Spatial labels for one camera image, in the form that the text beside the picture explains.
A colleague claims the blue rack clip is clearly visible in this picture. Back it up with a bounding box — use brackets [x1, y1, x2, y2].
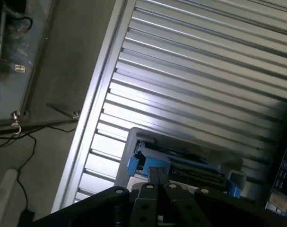
[126, 155, 141, 176]

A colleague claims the blue and white device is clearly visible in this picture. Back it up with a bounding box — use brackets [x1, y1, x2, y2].
[114, 127, 248, 204]

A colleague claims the black open PC case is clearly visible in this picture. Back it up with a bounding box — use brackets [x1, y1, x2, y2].
[258, 96, 287, 215]

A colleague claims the black floor box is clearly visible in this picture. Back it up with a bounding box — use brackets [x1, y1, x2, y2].
[19, 209, 35, 227]

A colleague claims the dark metal floor bar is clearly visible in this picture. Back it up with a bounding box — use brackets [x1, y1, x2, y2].
[0, 117, 80, 138]

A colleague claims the white plastic tube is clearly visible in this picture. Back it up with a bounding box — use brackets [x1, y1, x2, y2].
[0, 167, 19, 227]

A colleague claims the white metal hook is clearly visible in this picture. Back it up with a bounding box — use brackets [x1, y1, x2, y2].
[10, 122, 22, 138]

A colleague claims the blue rack bracket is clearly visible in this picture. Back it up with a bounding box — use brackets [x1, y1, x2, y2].
[227, 179, 243, 199]

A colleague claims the thin black floor cable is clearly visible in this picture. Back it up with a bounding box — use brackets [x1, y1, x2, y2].
[0, 125, 75, 213]

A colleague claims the black looped cable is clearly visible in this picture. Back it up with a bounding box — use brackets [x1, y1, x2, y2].
[5, 16, 33, 36]

